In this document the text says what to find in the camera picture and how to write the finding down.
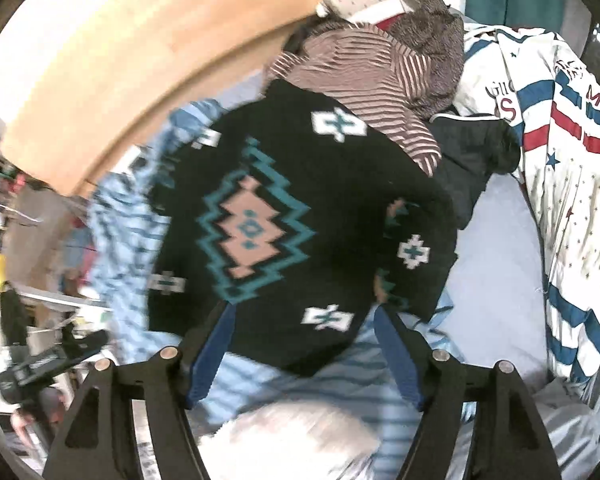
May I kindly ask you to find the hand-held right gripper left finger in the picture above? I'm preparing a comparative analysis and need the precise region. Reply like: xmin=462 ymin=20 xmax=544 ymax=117
xmin=42 ymin=302 xmax=238 ymax=480

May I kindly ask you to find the brown striped sweater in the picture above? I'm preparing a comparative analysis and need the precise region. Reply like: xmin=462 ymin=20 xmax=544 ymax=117
xmin=267 ymin=25 xmax=443 ymax=178

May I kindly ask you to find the person's left hand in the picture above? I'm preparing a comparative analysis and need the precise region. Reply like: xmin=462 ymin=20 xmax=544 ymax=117
xmin=11 ymin=389 xmax=67 ymax=448

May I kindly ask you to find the black jacket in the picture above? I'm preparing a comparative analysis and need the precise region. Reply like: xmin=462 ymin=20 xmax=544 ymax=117
xmin=427 ymin=112 xmax=523 ymax=231

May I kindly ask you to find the grey-brown speckled garment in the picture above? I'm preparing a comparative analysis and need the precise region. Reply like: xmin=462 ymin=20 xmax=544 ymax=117
xmin=390 ymin=0 xmax=466 ymax=118

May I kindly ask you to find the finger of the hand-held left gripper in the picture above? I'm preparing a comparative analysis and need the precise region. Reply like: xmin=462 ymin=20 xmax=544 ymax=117
xmin=62 ymin=329 xmax=110 ymax=361

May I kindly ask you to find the white fuzzy cloth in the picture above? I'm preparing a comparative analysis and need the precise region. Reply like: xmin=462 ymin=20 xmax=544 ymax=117
xmin=197 ymin=402 xmax=381 ymax=480

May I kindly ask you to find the black patterned sweater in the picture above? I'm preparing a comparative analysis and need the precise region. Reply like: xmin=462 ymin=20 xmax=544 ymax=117
xmin=145 ymin=77 xmax=458 ymax=378

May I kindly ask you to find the wooden desk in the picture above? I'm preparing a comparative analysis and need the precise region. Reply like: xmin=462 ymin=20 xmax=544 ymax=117
xmin=0 ymin=180 xmax=101 ymax=306

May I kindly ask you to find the red white cloth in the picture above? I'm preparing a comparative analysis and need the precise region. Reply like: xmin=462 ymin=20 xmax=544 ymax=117
xmin=350 ymin=2 xmax=406 ymax=28

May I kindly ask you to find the grey cloth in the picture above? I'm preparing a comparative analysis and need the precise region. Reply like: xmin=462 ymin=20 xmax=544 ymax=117
xmin=450 ymin=340 xmax=600 ymax=480

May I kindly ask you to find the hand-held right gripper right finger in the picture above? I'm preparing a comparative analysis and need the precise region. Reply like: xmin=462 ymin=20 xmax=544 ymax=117
xmin=372 ymin=304 xmax=563 ymax=480

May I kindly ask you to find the blue striped cloth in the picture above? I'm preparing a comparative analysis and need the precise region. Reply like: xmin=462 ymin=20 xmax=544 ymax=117
xmin=85 ymin=100 xmax=476 ymax=480

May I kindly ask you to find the white star striped blanket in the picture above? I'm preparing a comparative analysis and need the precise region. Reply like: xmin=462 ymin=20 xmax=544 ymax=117
xmin=452 ymin=22 xmax=600 ymax=386

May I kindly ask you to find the wooden headboard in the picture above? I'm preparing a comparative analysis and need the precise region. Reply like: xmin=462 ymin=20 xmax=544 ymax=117
xmin=0 ymin=0 xmax=443 ymax=198

